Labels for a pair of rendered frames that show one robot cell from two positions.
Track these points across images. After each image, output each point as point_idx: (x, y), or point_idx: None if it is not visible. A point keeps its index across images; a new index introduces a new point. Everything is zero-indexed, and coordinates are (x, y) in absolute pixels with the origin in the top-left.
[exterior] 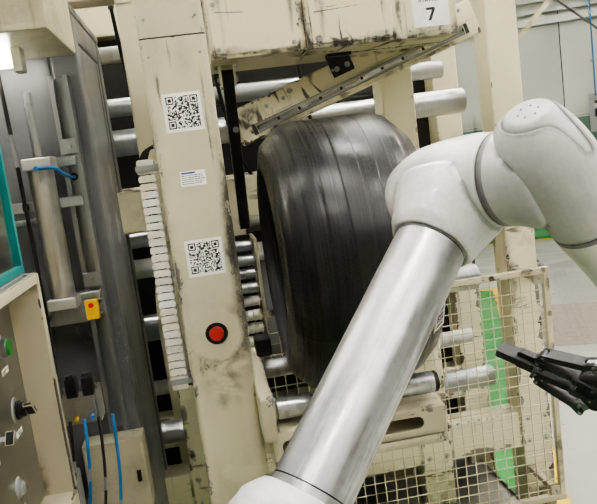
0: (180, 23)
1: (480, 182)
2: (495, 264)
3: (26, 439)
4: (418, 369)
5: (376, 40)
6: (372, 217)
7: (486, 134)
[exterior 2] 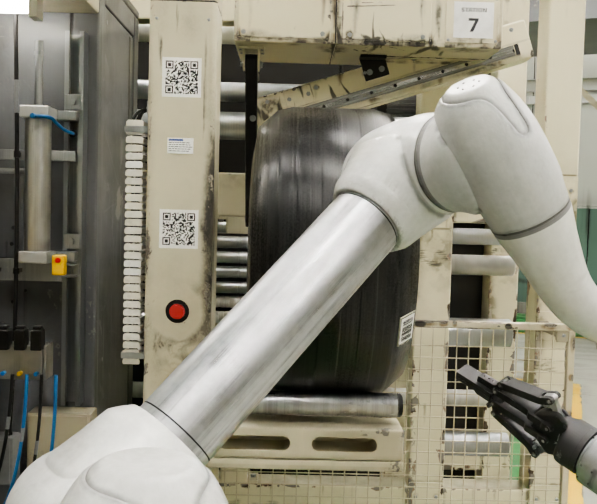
0: None
1: (418, 156)
2: (526, 318)
3: None
4: (417, 417)
5: (410, 44)
6: None
7: None
